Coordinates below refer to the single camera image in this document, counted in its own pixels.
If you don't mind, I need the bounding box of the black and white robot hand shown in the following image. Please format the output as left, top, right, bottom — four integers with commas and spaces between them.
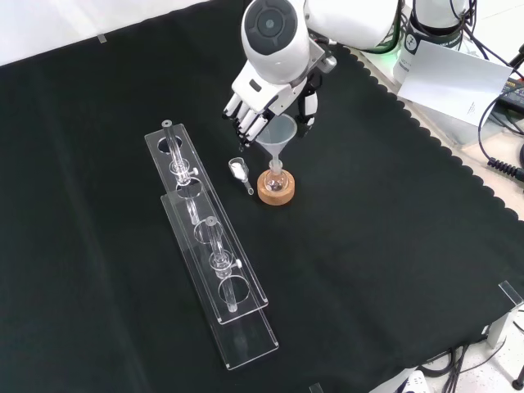
222, 60, 323, 151

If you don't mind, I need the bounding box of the clear plastic funnel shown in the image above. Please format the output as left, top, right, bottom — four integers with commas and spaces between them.
255, 114, 298, 174

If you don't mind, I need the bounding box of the glass weighing funnel with powder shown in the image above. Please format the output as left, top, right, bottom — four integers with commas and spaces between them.
227, 156, 255, 196

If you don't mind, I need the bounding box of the small glass round-bottom flask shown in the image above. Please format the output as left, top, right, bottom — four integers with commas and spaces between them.
264, 160, 288, 194

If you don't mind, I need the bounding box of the clear acrylic funnel stand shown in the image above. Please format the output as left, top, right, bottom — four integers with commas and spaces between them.
143, 119, 281, 372

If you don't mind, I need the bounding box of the black cloth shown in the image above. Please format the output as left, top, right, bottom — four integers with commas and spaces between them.
0, 0, 524, 393

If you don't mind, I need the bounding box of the pale board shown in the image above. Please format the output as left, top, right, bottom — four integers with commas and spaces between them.
396, 38, 514, 129

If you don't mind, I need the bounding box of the black power supply box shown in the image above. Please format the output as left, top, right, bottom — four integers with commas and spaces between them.
496, 75, 524, 110

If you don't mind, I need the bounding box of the white power strip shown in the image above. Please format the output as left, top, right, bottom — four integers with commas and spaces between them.
398, 369, 429, 393

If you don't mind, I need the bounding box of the cork ring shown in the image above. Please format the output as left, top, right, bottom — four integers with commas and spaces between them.
256, 168, 296, 208

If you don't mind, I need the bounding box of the black coiled cable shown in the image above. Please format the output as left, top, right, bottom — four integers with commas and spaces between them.
477, 97, 524, 178

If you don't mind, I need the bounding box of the clear acrylic bracket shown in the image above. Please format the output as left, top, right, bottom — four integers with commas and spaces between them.
486, 279, 524, 347

